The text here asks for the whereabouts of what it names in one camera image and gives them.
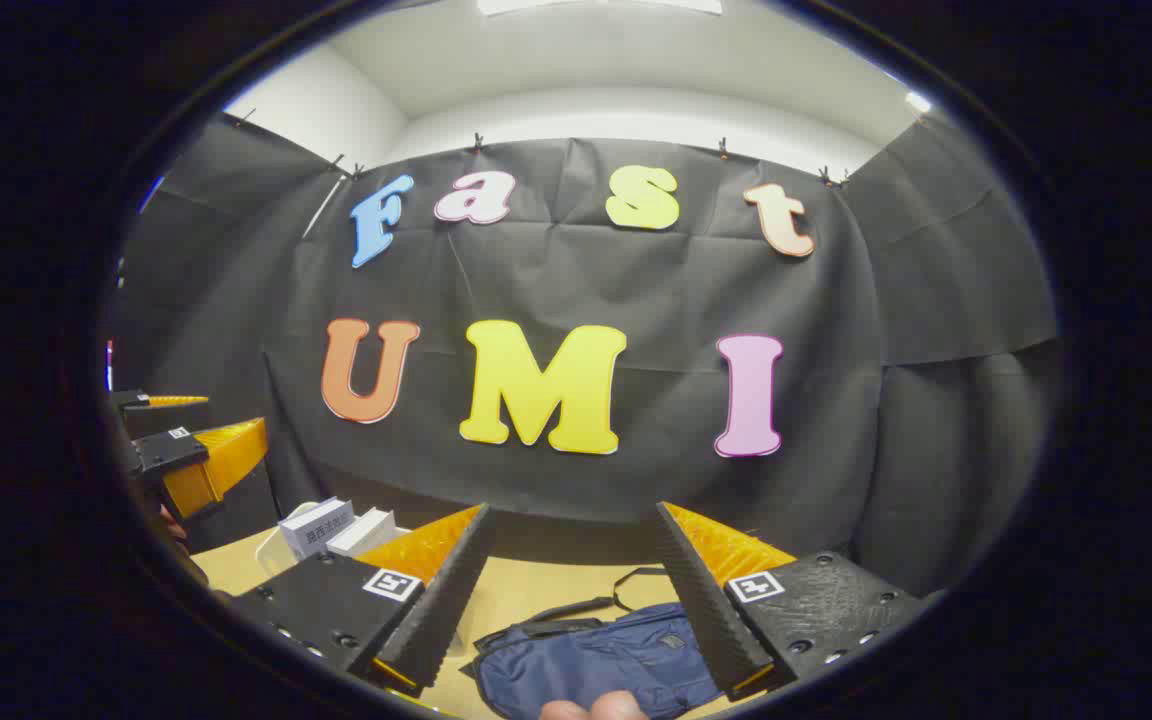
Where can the white cover book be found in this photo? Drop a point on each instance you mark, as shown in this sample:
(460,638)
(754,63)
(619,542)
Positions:
(364,530)

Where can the blue schoolbag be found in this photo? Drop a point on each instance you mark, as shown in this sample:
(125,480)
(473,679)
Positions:
(586,660)

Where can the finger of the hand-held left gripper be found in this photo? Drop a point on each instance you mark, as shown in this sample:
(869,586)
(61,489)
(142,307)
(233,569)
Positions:
(221,455)
(171,402)

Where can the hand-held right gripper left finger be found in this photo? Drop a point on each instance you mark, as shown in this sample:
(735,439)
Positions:
(446,610)

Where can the ceiling light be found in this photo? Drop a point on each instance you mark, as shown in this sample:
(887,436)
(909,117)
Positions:
(536,6)

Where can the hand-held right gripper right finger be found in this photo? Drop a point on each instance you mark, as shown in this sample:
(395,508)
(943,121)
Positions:
(706,620)

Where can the cream plastic bookshelf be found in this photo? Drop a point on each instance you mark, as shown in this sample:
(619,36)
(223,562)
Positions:
(276,540)

